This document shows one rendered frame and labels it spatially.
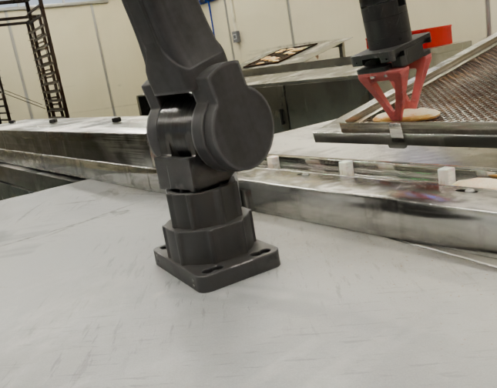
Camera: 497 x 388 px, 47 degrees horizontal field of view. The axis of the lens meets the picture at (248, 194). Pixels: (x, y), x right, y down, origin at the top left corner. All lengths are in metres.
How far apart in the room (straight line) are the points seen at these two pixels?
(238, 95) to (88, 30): 7.55
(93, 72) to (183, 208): 7.49
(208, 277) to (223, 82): 0.17
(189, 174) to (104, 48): 7.59
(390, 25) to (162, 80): 0.35
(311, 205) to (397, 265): 0.16
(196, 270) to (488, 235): 0.25
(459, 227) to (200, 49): 0.27
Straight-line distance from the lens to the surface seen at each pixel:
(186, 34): 0.51
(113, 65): 8.11
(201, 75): 0.50
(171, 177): 0.53
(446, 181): 0.61
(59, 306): 0.55
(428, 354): 0.38
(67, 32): 7.93
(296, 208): 0.65
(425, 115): 0.78
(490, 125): 0.69
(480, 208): 0.50
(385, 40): 0.77
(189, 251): 0.52
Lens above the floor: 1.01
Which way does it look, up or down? 14 degrees down
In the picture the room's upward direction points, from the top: 9 degrees counter-clockwise
